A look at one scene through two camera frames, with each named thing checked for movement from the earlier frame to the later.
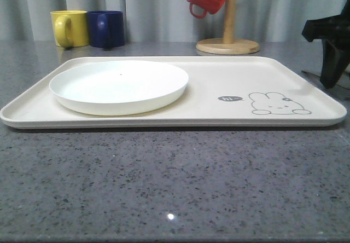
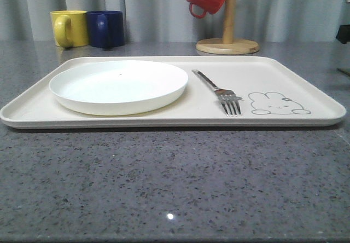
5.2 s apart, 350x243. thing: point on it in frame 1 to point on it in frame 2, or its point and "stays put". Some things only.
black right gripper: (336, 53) to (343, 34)
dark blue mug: (106, 28) stays put
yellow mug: (70, 28) stays put
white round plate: (118, 87) stays put
